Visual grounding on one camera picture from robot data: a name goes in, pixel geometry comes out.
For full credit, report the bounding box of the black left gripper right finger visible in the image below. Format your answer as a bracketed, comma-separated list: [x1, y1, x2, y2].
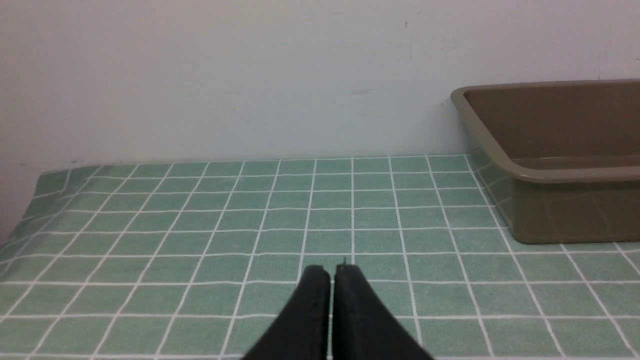
[332, 264, 433, 360]

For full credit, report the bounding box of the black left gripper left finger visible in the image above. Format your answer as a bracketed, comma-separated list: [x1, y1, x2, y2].
[243, 265, 331, 360]

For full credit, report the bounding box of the green checkered tablecloth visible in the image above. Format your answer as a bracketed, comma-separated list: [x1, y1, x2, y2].
[0, 154, 639, 360]

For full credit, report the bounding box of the olive plastic storage bin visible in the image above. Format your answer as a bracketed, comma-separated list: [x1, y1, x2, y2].
[450, 79, 640, 244]

